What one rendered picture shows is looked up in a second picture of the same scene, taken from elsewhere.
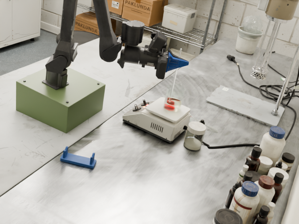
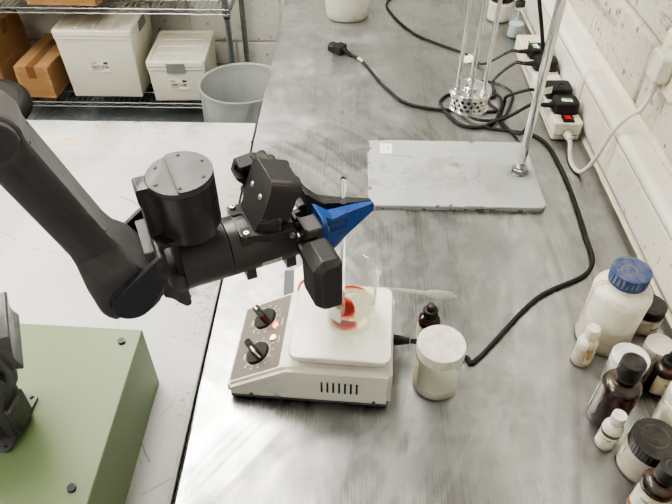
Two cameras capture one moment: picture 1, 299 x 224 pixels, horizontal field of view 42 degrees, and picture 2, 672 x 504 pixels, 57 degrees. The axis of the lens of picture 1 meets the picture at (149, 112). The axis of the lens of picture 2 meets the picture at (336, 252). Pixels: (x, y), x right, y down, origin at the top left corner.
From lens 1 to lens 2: 0.73 m
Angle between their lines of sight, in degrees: 22
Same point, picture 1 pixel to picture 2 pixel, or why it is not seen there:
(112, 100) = (166, 330)
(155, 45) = (274, 211)
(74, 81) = (50, 374)
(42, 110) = not seen: outside the picture
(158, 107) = (318, 332)
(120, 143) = (273, 490)
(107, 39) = (110, 262)
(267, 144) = (618, 313)
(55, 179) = not seen: outside the picture
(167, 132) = (373, 390)
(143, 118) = (291, 380)
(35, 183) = not seen: outside the picture
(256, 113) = (489, 189)
